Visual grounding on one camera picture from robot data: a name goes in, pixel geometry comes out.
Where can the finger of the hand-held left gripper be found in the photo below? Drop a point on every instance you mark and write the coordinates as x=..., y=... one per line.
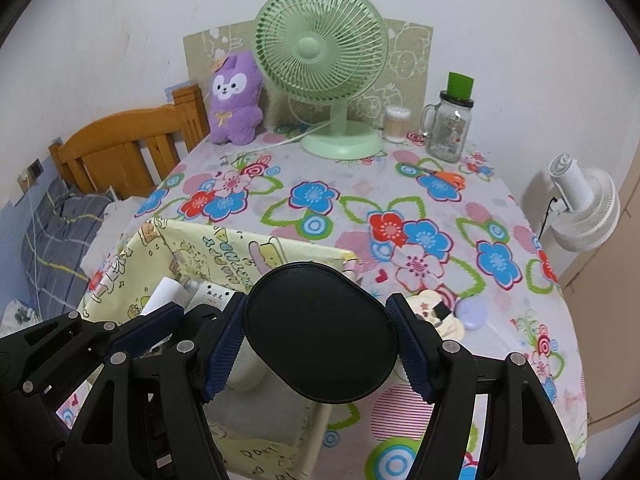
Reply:
x=145, y=327
x=156, y=425

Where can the white cylinder roll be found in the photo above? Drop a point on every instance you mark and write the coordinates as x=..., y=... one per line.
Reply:
x=160, y=297

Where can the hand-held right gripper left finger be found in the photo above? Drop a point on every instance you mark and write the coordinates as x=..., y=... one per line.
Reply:
x=225, y=345

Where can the cream cylinder container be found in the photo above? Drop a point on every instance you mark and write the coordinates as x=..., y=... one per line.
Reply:
x=246, y=365

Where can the beige patterned board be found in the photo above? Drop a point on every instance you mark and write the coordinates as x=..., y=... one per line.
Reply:
x=407, y=60

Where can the yellow cartoon fabric storage box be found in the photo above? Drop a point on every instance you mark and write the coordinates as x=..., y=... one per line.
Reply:
x=235, y=255

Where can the purple plush toy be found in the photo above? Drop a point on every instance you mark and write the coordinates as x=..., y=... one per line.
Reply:
x=235, y=105

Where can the green desk fan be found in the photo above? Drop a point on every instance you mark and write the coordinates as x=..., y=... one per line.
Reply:
x=320, y=45

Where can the wooden bed headboard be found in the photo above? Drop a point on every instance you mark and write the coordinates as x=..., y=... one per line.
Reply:
x=115, y=145

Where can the orange scissors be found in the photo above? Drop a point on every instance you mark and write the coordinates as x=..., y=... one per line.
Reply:
x=447, y=179

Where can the plaid grey bedding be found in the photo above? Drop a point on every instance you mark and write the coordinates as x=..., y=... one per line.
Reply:
x=65, y=230

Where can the black oval case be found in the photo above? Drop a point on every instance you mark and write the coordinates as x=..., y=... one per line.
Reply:
x=320, y=330

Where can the lilac oval case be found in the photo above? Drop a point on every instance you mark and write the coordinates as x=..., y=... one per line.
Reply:
x=472, y=314

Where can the cotton swab container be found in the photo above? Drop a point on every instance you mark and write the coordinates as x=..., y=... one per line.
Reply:
x=396, y=125

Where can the round cartoon coaster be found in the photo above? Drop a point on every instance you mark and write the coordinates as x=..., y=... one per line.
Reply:
x=432, y=317

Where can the white standing fan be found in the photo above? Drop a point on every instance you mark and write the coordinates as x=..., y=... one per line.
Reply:
x=585, y=205

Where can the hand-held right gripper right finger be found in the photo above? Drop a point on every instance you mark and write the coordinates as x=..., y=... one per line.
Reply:
x=410, y=345

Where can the glass jar mug green cap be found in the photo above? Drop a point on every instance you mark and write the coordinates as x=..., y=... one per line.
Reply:
x=450, y=130

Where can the white cloth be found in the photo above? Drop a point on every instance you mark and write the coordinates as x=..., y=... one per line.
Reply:
x=117, y=230

